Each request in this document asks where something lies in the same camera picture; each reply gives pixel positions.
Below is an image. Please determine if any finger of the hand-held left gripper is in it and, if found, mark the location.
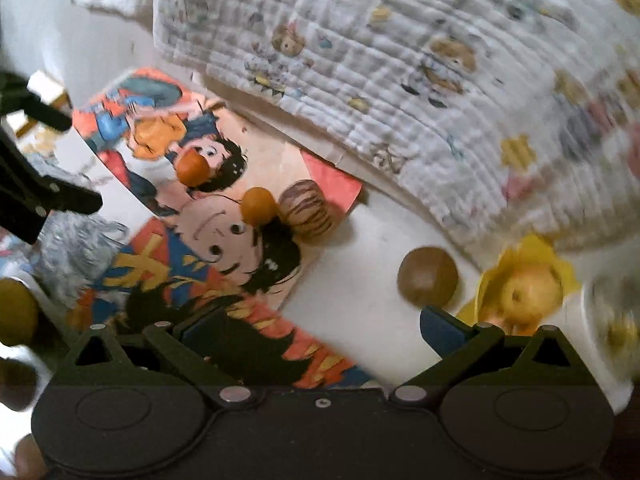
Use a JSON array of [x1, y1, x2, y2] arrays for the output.
[[30, 174, 104, 217], [0, 71, 74, 132]]

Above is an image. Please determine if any yellow plastic bowl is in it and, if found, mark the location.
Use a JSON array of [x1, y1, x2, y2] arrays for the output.
[[457, 232, 583, 337]]

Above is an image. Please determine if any metal tray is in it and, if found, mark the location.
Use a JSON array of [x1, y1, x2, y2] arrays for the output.
[[0, 260, 57, 413]]

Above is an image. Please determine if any cartoon children drawing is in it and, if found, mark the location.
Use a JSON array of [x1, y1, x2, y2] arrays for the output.
[[72, 67, 251, 213]]

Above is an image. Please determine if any brown kiwi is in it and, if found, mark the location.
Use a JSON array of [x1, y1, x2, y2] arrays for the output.
[[397, 246, 459, 307]]

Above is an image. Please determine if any cartoon boy face drawing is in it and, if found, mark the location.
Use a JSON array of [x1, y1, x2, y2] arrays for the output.
[[150, 180, 323, 311]]

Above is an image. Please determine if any white and orange cup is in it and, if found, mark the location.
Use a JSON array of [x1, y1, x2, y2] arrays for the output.
[[562, 280, 636, 413]]

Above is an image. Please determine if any white box with yellow tape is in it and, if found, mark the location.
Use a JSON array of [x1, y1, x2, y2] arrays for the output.
[[15, 71, 73, 141]]

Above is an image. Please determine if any small orange mandarin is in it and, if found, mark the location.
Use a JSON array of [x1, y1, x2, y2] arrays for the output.
[[176, 151, 211, 186], [241, 187, 278, 225]]

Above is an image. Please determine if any yellow round fruit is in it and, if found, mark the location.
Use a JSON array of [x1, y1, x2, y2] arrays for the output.
[[500, 265, 563, 326]]

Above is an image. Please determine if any yellow lemon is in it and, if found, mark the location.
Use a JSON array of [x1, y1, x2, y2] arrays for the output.
[[0, 279, 40, 347]]

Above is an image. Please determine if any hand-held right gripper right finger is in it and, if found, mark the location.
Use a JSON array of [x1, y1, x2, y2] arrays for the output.
[[382, 306, 593, 406]]

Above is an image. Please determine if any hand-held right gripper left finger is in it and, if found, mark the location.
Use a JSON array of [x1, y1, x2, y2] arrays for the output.
[[60, 304, 258, 409]]

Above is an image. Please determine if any purple striped pepino melon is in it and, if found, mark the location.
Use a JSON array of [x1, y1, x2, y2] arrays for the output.
[[277, 180, 346, 246]]

